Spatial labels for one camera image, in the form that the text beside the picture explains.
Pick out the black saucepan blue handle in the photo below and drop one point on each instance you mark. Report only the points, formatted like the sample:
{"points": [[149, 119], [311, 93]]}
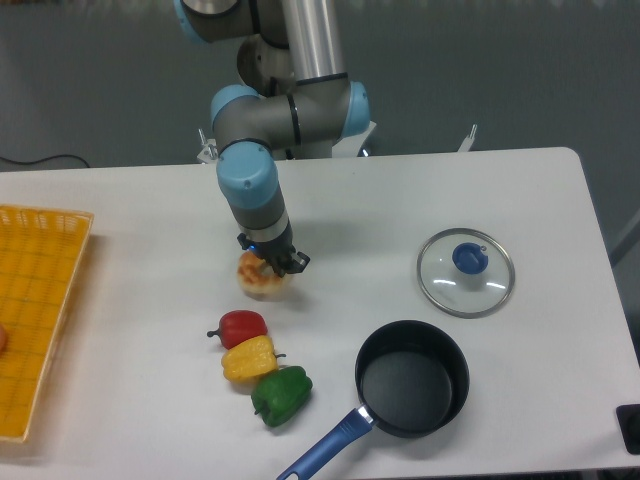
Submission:
{"points": [[412, 379]]}

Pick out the yellow woven basket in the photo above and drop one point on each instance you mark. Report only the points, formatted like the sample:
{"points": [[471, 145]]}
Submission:
{"points": [[41, 251]]}

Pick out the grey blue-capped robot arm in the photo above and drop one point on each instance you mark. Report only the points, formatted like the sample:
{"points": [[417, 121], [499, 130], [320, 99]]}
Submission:
{"points": [[304, 97]]}

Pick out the red bell pepper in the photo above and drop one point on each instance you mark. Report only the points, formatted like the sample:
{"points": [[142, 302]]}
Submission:
{"points": [[238, 326]]}

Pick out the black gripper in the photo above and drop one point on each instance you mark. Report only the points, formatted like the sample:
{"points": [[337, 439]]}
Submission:
{"points": [[278, 251]]}

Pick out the glass lid blue knob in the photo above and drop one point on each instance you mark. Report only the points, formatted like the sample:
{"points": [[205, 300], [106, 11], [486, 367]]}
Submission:
{"points": [[465, 273]]}

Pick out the green bell pepper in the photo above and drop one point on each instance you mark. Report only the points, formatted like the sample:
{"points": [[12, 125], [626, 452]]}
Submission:
{"points": [[279, 396]]}

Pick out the yellow bell pepper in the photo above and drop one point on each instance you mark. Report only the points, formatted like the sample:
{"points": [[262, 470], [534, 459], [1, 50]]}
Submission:
{"points": [[250, 360]]}

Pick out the black device at table edge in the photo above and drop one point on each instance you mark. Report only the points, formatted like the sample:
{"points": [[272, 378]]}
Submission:
{"points": [[628, 417]]}

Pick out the glazed twisted donut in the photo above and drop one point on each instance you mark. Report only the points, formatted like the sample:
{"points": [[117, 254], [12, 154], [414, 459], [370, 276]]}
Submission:
{"points": [[257, 278]]}

